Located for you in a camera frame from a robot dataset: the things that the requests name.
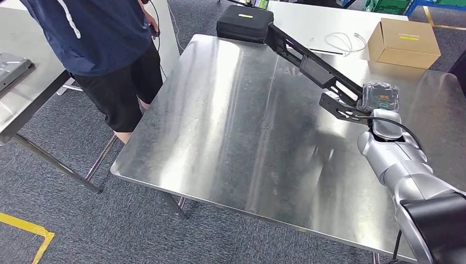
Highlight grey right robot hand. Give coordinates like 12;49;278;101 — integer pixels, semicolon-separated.
357;80;400;114

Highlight long black plastic car part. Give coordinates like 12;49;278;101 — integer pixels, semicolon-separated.
265;21;373;127

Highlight steel workbench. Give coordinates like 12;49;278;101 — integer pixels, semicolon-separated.
110;34;466;264

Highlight grey metal sheet part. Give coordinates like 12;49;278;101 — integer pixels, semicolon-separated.
0;52;35;92

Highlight brown cardboard box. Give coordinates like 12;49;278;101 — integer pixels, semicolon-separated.
368;17;442;70

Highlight green plastic crate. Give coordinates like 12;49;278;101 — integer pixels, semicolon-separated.
364;0;412;15

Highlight black zip case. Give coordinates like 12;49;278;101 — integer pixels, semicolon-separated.
216;4;275;45

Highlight person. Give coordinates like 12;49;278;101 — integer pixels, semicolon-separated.
20;0;164;145

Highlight steel table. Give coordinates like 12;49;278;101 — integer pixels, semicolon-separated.
0;7;103;195

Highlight yellow floor tape square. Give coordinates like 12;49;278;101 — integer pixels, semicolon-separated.
0;212;56;264

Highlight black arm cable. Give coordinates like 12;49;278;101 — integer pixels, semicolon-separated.
354;115;426;155

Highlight white cable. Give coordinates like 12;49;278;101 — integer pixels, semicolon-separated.
324;32;368;58

